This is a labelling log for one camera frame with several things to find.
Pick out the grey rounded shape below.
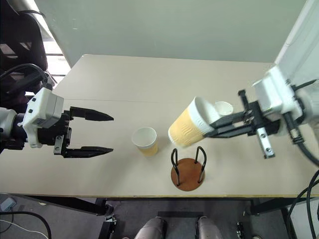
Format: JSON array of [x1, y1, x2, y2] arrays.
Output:
[[196, 216, 223, 239], [134, 216, 167, 239]]

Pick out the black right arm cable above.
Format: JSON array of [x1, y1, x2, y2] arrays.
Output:
[[284, 111, 319, 167]]

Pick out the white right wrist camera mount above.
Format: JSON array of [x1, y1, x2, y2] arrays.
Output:
[[252, 65, 304, 118]]

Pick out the white floor cable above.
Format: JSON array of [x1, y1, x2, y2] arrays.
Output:
[[0, 220, 48, 238]]

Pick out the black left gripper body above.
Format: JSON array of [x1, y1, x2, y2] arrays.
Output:
[[37, 110, 73, 157]]

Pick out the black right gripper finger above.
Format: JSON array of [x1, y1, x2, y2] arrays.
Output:
[[205, 122, 254, 139], [208, 111, 248, 130]]

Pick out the black floor cable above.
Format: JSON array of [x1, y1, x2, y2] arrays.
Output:
[[0, 211, 52, 239]]

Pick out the yellow white paper cup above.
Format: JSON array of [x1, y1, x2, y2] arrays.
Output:
[[167, 96, 220, 149], [131, 126, 160, 158], [214, 101, 234, 117]]

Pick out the wire cup holder wooden base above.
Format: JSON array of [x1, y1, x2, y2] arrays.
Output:
[[170, 146, 207, 192]]

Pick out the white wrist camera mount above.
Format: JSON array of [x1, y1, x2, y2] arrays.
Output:
[[252, 65, 304, 118], [21, 87, 64, 149]]

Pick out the black office chair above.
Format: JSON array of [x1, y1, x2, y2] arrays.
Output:
[[0, 0, 54, 101]]

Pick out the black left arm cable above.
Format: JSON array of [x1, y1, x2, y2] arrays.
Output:
[[0, 63, 54, 100]]

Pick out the grey floor pedal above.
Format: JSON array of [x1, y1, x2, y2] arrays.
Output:
[[0, 197, 17, 212]]

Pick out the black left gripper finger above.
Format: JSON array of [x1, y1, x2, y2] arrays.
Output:
[[69, 106, 115, 122], [62, 146, 114, 159]]

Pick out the black hanging cables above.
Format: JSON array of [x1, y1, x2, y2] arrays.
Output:
[[286, 169, 319, 239]]

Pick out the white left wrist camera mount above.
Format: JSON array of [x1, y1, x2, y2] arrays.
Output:
[[21, 87, 64, 149]]

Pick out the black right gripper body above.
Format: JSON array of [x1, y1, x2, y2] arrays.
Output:
[[237, 89, 280, 159]]

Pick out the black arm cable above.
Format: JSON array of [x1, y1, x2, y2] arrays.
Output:
[[0, 63, 54, 100], [284, 111, 319, 167]]

